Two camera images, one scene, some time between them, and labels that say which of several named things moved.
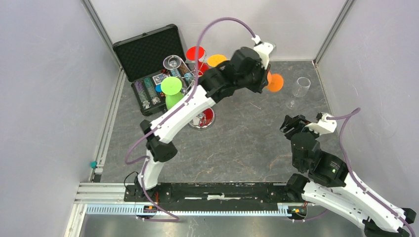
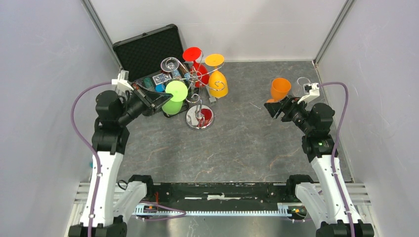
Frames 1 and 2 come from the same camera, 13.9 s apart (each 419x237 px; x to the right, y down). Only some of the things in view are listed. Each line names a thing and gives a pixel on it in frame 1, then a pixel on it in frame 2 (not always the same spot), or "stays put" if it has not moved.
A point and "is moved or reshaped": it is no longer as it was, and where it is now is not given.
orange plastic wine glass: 275,82 is moved or reshaped
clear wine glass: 301,87 stays put
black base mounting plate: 223,193 stays put
